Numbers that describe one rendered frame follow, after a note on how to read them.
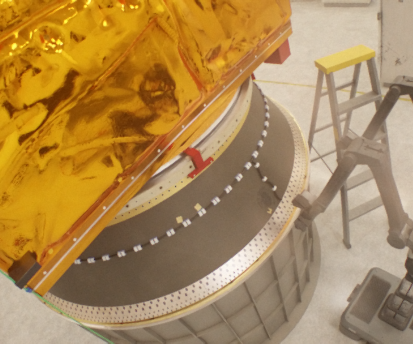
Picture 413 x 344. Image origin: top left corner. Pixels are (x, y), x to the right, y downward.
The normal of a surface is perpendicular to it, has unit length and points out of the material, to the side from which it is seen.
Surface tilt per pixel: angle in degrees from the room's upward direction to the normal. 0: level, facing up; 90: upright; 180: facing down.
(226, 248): 62
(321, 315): 0
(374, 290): 0
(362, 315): 0
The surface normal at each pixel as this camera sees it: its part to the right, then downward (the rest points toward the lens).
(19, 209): 0.74, 0.38
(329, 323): -0.30, -0.68
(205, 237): 0.29, 0.11
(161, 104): 0.76, 0.17
